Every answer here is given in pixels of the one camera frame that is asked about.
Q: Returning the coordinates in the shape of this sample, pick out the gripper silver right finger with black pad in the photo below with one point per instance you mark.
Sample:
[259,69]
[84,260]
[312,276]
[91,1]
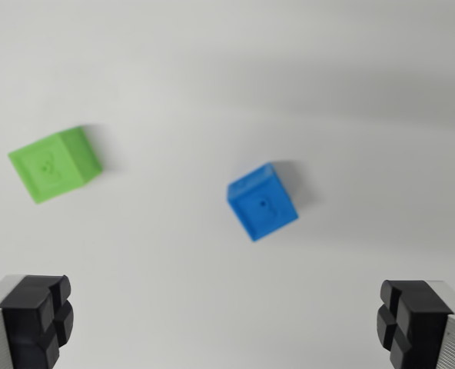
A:
[423,326]

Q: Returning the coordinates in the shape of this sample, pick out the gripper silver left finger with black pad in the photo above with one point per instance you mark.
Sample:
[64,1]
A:
[24,326]

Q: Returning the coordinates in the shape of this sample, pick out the blue cube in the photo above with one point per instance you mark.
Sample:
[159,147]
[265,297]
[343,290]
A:
[264,205]

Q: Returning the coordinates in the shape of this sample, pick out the green cube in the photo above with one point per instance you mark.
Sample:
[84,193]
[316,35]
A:
[54,165]

